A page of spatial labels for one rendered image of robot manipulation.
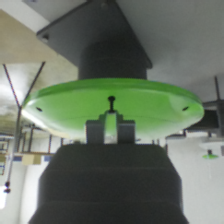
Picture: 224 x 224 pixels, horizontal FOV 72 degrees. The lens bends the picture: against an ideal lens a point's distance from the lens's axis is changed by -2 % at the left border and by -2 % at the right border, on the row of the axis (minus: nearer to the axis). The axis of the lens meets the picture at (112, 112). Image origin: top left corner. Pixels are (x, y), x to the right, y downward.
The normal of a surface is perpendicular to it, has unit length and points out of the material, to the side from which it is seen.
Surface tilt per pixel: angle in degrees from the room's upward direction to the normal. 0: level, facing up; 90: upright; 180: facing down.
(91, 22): 0
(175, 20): 0
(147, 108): 24
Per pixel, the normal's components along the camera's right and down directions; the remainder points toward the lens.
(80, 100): -0.10, 0.75
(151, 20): 0.00, 0.95
